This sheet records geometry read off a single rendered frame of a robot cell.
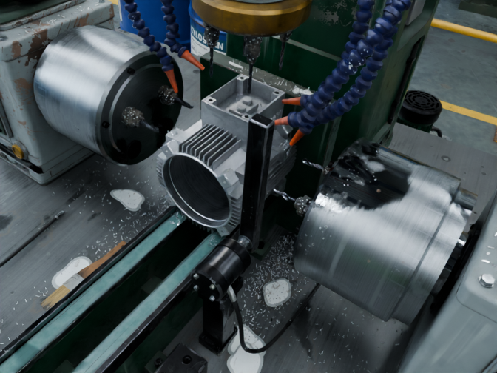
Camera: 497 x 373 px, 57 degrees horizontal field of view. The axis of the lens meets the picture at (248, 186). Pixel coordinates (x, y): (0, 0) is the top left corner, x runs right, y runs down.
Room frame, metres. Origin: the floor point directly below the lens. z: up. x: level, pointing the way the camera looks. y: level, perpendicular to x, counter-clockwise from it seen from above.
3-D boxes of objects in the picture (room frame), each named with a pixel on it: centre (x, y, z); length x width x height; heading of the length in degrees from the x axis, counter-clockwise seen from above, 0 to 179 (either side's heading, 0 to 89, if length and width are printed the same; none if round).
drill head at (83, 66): (0.83, 0.35, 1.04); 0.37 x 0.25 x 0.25; 59
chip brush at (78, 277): (0.51, 0.30, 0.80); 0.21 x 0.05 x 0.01; 150
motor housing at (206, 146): (0.65, 0.04, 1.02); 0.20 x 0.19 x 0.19; 149
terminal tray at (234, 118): (0.69, 0.02, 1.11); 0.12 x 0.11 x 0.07; 149
